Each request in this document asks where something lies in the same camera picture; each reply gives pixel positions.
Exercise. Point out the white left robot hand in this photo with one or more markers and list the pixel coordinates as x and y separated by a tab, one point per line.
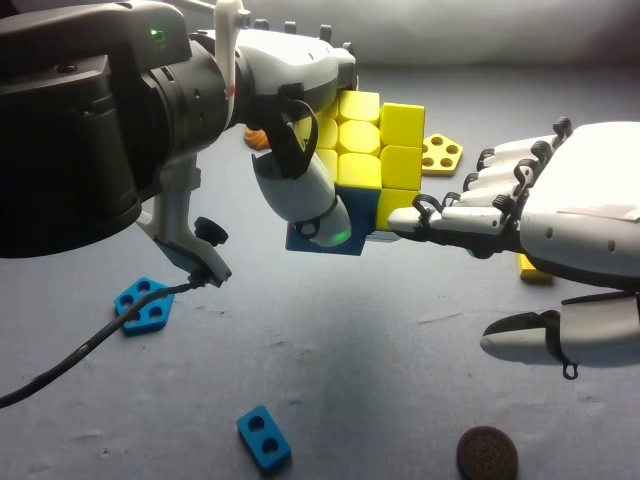
295	65

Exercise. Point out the blue pentagon block with holes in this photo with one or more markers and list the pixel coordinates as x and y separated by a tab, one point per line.
142	325

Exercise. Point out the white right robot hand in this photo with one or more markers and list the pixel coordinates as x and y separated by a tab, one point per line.
575	235

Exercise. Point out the yellow rectangular block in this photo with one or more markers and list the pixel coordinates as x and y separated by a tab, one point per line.
532	275

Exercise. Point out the orange swirl toy pastry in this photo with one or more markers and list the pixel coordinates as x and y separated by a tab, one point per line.
256	139

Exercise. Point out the blue two-hole block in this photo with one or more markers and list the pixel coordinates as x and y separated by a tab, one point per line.
250	440

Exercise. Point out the grey table cloth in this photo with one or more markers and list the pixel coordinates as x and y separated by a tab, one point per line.
375	360

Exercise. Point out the brown chocolate sandwich cookie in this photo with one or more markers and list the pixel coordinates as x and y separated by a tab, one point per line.
487	452

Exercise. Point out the yellow pentagon block with holes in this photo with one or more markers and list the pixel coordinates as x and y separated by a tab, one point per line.
442	170

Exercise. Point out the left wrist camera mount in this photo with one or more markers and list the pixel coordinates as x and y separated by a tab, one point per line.
177	210

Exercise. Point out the multicoloured Rubik's cube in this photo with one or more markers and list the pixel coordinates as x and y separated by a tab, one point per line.
400	170

